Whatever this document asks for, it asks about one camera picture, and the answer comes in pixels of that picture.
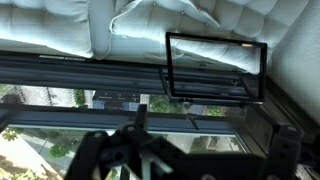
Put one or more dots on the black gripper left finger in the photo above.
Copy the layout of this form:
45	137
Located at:
141	116

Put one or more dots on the dark window frame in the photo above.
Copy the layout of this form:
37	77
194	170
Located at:
66	71

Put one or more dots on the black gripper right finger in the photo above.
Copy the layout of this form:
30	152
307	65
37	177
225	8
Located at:
260	128

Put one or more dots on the white tufted seat cushion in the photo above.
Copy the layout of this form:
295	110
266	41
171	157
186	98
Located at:
240	16
43	26

